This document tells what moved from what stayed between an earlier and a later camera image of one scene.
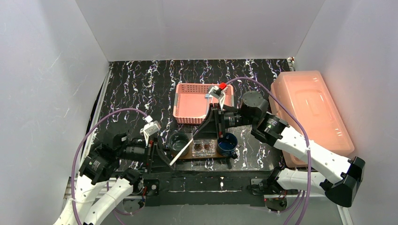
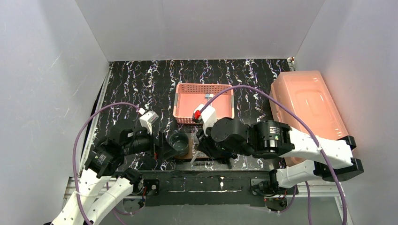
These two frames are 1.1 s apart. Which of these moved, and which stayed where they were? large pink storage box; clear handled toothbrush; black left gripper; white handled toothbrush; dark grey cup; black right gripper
Moved: white handled toothbrush; black right gripper; black left gripper
Stayed: clear handled toothbrush; dark grey cup; large pink storage box
